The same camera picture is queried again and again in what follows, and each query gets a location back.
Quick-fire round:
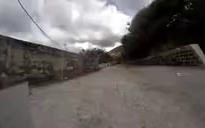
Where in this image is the low stone block wall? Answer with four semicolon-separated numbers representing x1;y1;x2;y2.
125;43;205;68

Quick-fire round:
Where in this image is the bush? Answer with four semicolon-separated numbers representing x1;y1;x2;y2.
80;47;113;70

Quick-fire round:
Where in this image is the long weathered stone wall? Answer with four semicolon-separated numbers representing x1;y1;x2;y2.
0;31;101;94

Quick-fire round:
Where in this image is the large dark tree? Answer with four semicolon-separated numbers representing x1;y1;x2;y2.
120;0;205;65

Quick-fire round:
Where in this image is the overhead wire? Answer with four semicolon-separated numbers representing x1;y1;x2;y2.
17;0;66;48

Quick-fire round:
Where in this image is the grey concrete road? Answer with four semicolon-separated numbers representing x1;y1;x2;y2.
0;63;205;128

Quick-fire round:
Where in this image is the building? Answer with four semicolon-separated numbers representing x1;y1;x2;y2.
107;45;125;64

